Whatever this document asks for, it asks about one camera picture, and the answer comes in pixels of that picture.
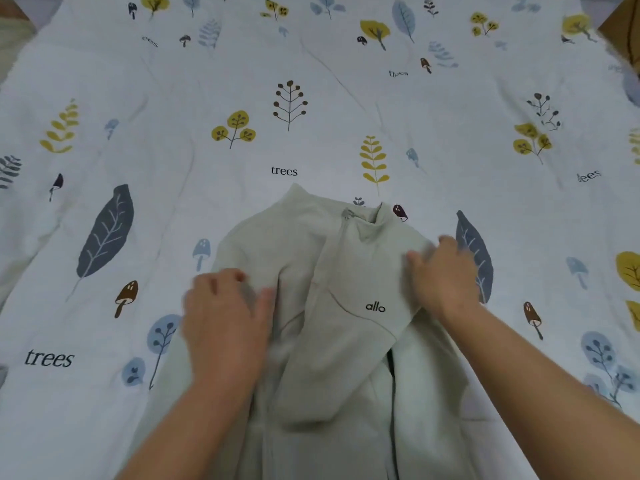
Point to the wooden dressing table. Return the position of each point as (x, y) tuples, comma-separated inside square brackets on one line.
[(625, 35)]

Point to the bed with leaf print bedding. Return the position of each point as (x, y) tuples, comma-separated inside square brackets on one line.
[(150, 145)]

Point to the person's right forearm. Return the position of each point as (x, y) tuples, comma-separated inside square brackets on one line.
[(545, 395)]

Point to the person's right hand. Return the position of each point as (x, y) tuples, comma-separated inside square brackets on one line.
[(445, 280)]

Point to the person's left hand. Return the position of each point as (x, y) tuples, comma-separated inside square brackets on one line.
[(225, 330)]

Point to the person's left forearm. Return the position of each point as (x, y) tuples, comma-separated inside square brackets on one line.
[(180, 435)]

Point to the sage green zip jacket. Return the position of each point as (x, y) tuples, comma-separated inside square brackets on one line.
[(330, 335)]

